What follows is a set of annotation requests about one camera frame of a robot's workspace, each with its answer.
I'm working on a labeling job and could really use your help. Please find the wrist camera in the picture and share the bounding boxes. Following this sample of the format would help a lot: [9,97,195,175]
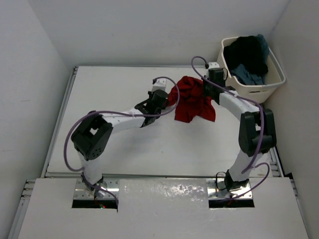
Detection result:
[152,79,166,92]
[205,62,220,70]

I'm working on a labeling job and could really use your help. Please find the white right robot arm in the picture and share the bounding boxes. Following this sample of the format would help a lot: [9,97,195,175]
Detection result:
[203,68,277,191]

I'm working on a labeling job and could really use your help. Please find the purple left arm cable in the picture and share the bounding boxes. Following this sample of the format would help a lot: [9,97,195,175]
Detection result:
[64,76,180,207]

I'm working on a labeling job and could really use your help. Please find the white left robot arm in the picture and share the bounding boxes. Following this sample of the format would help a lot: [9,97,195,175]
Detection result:
[71,90,168,192]

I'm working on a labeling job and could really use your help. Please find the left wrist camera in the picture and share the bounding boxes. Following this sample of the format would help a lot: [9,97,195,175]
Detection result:
[152,79,166,92]

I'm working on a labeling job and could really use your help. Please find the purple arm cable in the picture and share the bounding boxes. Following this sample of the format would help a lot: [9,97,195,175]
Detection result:
[191,56,271,202]
[64,76,180,207]

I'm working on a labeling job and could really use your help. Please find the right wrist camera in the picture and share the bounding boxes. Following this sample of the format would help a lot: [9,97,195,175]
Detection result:
[205,62,220,70]

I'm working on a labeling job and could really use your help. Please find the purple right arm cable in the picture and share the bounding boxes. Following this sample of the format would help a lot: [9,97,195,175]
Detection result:
[191,56,271,202]

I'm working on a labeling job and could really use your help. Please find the cream plastic laundry basket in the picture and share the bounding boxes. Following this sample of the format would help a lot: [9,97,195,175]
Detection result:
[217,37,286,103]

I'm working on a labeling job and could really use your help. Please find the teal t shirt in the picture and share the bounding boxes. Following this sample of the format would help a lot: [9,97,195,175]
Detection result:
[229,33,270,86]

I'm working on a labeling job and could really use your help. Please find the black t shirt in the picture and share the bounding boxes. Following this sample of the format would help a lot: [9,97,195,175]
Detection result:
[223,34,269,76]

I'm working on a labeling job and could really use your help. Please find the red t shirt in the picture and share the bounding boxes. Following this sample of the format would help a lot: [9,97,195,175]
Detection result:
[166,76,216,123]

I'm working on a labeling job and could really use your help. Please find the white front cover panel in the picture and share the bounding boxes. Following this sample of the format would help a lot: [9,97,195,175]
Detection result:
[19,178,308,239]

